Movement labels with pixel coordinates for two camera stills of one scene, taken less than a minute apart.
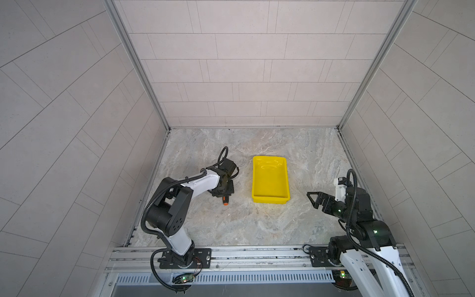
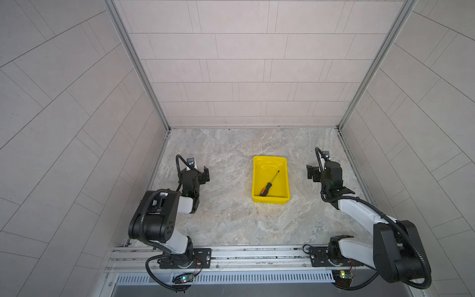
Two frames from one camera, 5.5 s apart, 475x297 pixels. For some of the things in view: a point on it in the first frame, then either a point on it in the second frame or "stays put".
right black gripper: [327, 200] -> [315, 170]
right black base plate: [319, 257] stays put
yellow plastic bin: [270, 180] stays put
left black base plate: [200, 258] stays put
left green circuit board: [184, 278] stays put
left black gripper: [231, 190] -> [200, 176]
